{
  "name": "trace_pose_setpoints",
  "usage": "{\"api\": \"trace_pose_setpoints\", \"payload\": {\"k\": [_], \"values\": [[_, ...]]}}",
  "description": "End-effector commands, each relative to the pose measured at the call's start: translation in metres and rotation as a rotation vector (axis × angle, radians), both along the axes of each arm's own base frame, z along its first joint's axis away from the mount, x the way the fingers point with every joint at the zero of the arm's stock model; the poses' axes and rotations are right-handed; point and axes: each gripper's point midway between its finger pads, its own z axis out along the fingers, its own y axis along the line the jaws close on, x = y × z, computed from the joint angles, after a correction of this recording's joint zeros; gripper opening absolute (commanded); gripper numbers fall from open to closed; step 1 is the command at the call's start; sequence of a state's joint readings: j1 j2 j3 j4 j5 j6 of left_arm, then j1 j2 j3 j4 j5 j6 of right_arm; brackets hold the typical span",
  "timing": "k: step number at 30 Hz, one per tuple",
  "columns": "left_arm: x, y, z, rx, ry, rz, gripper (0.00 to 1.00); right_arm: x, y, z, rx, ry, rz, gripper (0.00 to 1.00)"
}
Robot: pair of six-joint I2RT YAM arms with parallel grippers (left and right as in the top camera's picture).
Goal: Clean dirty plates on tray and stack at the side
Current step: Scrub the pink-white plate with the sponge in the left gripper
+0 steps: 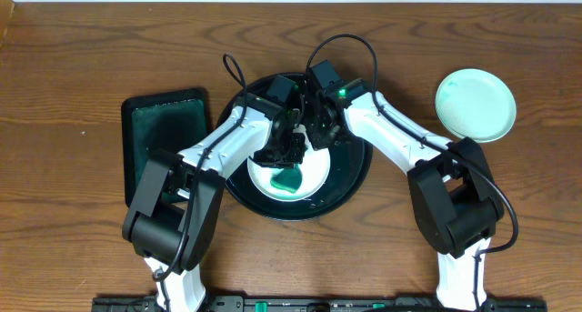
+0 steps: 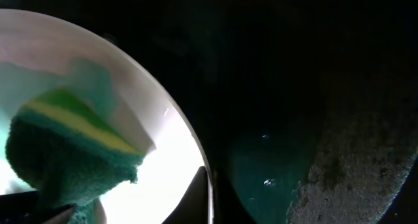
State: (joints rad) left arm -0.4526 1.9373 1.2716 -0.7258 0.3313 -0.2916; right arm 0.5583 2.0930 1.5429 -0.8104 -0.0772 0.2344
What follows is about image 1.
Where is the green sponge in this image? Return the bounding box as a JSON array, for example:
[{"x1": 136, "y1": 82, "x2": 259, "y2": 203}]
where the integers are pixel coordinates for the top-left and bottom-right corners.
[{"x1": 270, "y1": 165, "x2": 303, "y2": 194}]

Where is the white plate with green stain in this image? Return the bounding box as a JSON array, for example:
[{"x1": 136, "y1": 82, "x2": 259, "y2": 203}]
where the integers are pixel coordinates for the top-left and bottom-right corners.
[{"x1": 246, "y1": 125, "x2": 331, "y2": 202}]

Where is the light green stained plate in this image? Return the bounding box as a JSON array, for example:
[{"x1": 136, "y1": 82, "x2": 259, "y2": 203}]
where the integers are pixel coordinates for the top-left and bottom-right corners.
[{"x1": 435, "y1": 68, "x2": 517, "y2": 143}]

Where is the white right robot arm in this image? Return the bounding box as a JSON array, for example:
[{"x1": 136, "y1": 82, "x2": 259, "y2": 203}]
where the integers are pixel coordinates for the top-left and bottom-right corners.
[{"x1": 305, "y1": 88, "x2": 507, "y2": 311}]

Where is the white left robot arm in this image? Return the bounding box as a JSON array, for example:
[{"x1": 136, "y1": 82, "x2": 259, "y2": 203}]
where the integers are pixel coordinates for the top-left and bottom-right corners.
[{"x1": 122, "y1": 94, "x2": 305, "y2": 311}]

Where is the round black tray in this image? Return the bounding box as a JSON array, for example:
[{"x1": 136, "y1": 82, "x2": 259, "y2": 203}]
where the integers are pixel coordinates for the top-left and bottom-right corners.
[{"x1": 226, "y1": 73, "x2": 372, "y2": 221}]

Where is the black rectangular sponge tray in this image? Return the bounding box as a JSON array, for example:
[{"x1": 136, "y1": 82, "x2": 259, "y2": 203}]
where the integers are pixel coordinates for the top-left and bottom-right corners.
[{"x1": 120, "y1": 87, "x2": 211, "y2": 205}]

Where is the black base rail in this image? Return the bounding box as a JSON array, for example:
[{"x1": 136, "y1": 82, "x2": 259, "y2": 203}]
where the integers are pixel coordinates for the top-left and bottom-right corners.
[{"x1": 91, "y1": 296, "x2": 547, "y2": 312}]

